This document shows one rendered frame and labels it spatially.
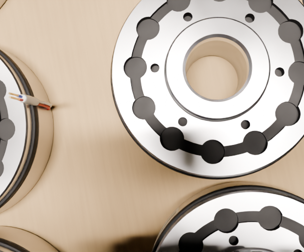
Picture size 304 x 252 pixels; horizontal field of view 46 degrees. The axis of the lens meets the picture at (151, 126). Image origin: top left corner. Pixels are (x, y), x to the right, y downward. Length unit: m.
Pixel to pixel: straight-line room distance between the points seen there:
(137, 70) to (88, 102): 0.04
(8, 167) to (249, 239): 0.12
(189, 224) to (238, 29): 0.09
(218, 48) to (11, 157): 0.12
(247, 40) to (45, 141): 0.12
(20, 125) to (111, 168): 0.06
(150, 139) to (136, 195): 0.05
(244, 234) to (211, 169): 0.03
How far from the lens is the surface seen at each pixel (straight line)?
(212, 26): 0.17
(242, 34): 0.17
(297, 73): 0.18
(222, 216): 0.18
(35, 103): 0.19
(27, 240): 0.21
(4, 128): 0.20
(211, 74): 0.21
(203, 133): 0.17
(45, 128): 0.20
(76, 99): 0.21
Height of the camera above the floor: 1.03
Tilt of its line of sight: 84 degrees down
